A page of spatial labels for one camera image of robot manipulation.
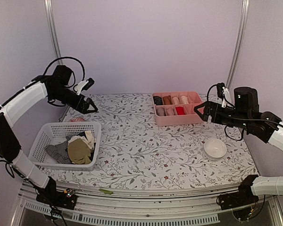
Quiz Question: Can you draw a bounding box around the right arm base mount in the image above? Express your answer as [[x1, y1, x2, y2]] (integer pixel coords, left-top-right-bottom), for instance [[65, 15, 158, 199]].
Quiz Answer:
[[216, 175, 259, 210]]

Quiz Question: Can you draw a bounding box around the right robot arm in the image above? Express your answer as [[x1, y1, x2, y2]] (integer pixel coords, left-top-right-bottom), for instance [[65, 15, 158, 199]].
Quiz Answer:
[[194, 84, 283, 205]]

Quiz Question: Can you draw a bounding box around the white plastic laundry basket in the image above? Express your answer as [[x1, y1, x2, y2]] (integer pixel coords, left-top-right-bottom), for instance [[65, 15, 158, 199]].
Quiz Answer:
[[28, 121, 102, 171]]

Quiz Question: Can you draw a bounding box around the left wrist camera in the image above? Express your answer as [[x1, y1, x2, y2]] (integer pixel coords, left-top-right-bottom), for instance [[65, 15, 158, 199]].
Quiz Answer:
[[74, 78, 94, 95]]

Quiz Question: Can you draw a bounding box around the right black cable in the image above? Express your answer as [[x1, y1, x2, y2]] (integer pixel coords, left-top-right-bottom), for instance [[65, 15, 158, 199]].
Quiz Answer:
[[206, 84, 281, 142]]

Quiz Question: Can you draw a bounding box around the red rolled underwear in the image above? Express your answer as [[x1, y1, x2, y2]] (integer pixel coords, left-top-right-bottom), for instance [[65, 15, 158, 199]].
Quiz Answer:
[[175, 106, 185, 115]]

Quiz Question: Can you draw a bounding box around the pink divided organizer box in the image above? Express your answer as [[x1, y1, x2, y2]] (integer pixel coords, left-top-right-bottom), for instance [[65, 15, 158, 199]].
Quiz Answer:
[[152, 91, 203, 126]]

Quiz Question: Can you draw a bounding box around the right aluminium frame post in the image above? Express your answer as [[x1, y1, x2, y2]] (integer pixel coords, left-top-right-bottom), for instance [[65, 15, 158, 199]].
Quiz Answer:
[[226, 0, 250, 89]]

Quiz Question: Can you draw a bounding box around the aluminium front rail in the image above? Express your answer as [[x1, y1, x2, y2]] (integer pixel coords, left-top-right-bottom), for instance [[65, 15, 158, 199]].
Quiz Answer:
[[11, 182, 283, 226]]

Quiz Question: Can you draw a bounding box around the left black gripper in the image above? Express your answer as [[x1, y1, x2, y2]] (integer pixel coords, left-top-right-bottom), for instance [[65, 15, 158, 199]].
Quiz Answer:
[[50, 85, 98, 113]]

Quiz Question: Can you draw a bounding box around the grey pink rolled underwear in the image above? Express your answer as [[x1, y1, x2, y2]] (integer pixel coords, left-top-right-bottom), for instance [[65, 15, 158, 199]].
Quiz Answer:
[[156, 107, 166, 117]]

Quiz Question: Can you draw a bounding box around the mauve rolled underwear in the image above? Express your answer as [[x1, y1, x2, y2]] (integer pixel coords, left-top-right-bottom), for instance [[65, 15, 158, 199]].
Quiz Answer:
[[166, 108, 175, 116]]

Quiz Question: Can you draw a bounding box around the floral tablecloth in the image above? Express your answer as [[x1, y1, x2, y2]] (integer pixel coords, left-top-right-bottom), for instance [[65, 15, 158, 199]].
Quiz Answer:
[[43, 94, 258, 190]]

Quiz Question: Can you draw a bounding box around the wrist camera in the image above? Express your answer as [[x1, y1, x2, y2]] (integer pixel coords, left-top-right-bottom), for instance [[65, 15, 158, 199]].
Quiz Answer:
[[217, 82, 234, 108], [74, 78, 94, 95]]

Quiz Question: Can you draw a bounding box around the cream rolled underwear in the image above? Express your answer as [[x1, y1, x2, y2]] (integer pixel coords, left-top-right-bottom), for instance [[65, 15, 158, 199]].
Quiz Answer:
[[180, 95, 189, 105]]

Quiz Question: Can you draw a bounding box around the cream underwear in basket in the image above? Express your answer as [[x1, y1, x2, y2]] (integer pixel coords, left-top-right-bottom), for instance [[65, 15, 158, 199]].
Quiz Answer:
[[68, 130, 97, 150]]

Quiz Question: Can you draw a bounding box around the green tape scrap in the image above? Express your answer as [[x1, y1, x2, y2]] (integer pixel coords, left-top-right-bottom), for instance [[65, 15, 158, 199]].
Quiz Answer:
[[99, 188, 113, 195]]

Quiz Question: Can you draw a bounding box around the left aluminium frame post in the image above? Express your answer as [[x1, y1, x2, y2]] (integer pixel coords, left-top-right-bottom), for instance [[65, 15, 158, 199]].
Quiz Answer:
[[44, 0, 61, 58]]

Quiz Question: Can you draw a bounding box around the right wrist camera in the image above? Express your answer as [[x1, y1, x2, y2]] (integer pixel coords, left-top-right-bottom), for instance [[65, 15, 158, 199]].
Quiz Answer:
[[217, 82, 234, 108]]

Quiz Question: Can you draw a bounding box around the brown rolled underwear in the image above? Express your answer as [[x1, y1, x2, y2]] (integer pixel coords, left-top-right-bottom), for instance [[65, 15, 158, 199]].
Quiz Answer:
[[162, 95, 172, 105]]

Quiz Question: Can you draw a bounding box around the white bowl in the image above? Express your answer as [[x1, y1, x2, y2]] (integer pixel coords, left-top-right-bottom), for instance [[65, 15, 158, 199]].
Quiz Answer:
[[204, 138, 227, 161]]

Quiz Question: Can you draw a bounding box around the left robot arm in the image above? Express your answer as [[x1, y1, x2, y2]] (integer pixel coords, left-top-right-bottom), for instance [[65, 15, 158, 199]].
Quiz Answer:
[[0, 65, 98, 204]]

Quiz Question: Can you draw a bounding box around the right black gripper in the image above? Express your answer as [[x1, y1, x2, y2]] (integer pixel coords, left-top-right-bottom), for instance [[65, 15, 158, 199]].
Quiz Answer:
[[194, 100, 251, 130]]

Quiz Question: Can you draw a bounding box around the black striped rolled underwear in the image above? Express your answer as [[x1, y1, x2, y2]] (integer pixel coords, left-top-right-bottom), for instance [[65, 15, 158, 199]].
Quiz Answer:
[[153, 96, 163, 105]]

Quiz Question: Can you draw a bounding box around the olive green underwear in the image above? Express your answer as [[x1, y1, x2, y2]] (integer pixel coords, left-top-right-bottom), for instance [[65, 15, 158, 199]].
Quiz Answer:
[[67, 139, 93, 164]]

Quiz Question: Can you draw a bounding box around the aluminium frame post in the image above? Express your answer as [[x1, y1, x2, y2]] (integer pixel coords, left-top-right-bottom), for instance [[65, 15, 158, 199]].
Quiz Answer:
[[226, 0, 250, 89], [44, 0, 61, 58]]

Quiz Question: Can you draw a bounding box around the dark navy underwear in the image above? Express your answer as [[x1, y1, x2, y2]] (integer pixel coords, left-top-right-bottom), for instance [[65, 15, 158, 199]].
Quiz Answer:
[[72, 132, 97, 163]]

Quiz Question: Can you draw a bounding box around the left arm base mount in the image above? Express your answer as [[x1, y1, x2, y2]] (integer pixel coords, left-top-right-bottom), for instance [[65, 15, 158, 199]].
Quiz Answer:
[[36, 179, 78, 210]]

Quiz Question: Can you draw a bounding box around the grey striped underwear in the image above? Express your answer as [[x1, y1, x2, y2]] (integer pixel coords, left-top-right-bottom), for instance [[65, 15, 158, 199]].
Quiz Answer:
[[44, 141, 72, 164]]

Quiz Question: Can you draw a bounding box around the pale pink rolled underwear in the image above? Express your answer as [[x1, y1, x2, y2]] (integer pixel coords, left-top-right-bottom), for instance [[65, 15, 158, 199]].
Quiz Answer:
[[172, 97, 180, 105]]

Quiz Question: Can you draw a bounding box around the left black cable loop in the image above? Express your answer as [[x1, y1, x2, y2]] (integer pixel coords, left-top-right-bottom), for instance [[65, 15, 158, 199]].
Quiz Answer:
[[44, 57, 86, 89]]

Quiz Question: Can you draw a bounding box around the red white cloth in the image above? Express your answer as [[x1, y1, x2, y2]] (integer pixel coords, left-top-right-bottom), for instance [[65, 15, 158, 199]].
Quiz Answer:
[[68, 117, 86, 122]]

